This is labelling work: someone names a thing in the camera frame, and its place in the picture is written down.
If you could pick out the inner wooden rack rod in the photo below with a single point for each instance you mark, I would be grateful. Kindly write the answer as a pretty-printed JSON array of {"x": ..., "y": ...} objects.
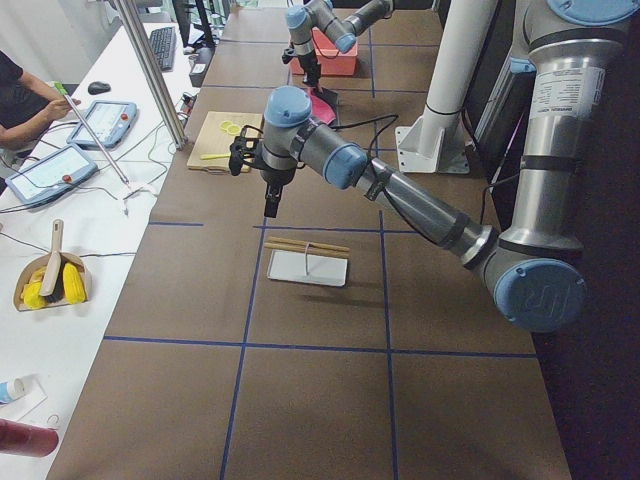
[{"x": 306, "y": 244}]

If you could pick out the wooden rack rod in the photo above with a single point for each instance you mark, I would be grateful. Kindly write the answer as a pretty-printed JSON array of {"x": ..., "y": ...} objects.
[
  {"x": 304, "y": 249},
  {"x": 306, "y": 244}
]

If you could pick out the pink grey cleaning cloth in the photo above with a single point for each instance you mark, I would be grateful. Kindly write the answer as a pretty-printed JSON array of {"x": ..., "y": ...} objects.
[{"x": 324, "y": 104}]

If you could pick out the silver metal rod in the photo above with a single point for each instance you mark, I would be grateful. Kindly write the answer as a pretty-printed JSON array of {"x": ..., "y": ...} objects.
[{"x": 125, "y": 180}]

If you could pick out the yellow cloth in dustpan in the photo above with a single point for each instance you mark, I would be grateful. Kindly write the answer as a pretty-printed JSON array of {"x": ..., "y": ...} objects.
[{"x": 70, "y": 288}]

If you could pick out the seated person in black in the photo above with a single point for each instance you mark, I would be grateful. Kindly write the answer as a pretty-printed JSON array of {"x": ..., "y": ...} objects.
[{"x": 28, "y": 105}]

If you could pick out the bamboo cutting board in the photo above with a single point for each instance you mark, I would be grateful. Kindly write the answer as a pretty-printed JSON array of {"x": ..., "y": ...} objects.
[{"x": 212, "y": 139}]

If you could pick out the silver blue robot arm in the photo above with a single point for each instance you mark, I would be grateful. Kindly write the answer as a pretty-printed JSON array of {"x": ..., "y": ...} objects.
[
  {"x": 301, "y": 20},
  {"x": 528, "y": 268}
]

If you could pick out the black computer keyboard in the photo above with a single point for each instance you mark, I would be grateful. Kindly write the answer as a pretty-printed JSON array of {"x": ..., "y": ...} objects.
[{"x": 163, "y": 45}]

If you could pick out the brown dustpan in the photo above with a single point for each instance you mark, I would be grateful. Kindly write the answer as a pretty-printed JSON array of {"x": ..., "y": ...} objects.
[{"x": 42, "y": 261}]

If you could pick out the white towel rack tray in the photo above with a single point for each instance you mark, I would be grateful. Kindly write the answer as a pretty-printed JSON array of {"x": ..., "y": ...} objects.
[{"x": 306, "y": 268}]

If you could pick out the yellow plastic knife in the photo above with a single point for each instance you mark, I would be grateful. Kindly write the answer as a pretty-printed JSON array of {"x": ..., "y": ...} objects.
[{"x": 214, "y": 156}]

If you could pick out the black monitor stand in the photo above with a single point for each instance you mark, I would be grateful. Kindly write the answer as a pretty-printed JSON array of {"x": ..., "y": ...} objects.
[{"x": 194, "y": 26}]

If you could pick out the near blue teach pendant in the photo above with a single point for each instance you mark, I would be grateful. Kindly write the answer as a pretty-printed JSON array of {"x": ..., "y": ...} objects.
[{"x": 52, "y": 176}]

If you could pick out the far blue teach pendant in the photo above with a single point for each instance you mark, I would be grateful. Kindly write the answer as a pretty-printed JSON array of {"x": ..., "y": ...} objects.
[{"x": 110, "y": 121}]

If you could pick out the blue teach pendant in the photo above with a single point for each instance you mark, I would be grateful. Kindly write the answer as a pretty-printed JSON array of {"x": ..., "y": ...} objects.
[
  {"x": 52, "y": 176},
  {"x": 110, "y": 121}
]

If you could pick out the outer wooden rack rod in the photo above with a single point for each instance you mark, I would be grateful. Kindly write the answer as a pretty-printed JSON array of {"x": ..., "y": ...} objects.
[{"x": 304, "y": 249}]

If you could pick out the beige hand brush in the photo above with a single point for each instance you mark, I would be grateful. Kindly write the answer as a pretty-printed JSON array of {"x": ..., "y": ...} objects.
[{"x": 52, "y": 286}]

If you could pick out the pink plastic bin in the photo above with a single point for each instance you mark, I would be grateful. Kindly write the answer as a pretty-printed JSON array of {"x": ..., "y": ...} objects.
[{"x": 331, "y": 61}]

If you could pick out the black computer mouse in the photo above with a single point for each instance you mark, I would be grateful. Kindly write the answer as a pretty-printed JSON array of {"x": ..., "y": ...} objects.
[{"x": 98, "y": 87}]

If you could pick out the red cylinder bottle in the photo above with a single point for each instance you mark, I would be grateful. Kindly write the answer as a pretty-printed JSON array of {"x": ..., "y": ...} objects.
[{"x": 27, "y": 440}]

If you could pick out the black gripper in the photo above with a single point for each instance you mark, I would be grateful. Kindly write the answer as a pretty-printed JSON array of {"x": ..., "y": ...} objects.
[
  {"x": 308, "y": 61},
  {"x": 275, "y": 177}
]

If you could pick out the aluminium frame post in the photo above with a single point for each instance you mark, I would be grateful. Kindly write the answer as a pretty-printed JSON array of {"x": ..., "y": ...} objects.
[{"x": 137, "y": 34}]

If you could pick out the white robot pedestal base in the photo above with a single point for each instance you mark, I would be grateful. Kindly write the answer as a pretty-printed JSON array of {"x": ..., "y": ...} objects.
[{"x": 435, "y": 143}]

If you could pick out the white blue tube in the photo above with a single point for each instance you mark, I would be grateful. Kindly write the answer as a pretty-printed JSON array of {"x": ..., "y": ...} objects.
[{"x": 11, "y": 390}]

